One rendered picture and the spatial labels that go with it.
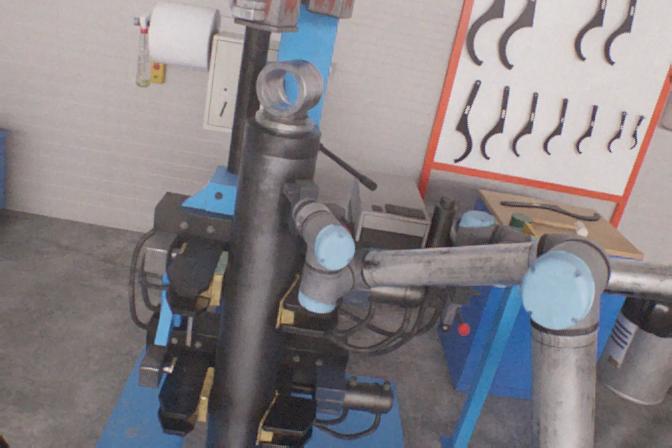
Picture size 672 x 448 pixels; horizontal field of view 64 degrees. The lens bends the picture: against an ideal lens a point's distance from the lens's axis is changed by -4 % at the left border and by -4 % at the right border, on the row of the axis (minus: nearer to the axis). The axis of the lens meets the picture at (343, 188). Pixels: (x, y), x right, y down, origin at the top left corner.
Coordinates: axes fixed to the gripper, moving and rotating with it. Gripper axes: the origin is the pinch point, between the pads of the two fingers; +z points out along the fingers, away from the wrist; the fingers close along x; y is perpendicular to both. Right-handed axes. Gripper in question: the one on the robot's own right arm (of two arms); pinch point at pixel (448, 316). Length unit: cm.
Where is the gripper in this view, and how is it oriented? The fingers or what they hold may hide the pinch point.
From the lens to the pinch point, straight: 173.5
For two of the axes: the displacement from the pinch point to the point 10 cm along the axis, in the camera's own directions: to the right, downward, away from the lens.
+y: 9.8, 1.7, 0.9
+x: -0.2, -3.6, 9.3
